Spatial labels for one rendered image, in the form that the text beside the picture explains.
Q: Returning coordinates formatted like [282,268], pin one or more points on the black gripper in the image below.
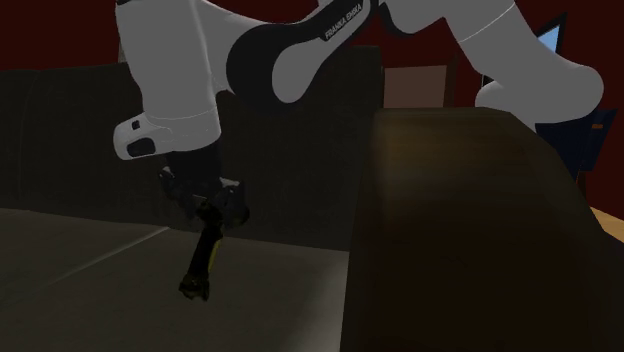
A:
[195,168]

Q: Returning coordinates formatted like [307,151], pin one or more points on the dark tool with yellow stripe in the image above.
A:
[204,258]

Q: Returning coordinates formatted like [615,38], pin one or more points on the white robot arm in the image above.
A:
[170,73]

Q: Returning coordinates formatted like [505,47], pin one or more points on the brown door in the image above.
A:
[414,88]

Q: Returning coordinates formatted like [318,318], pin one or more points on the dark-framed blue screen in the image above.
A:
[550,38]

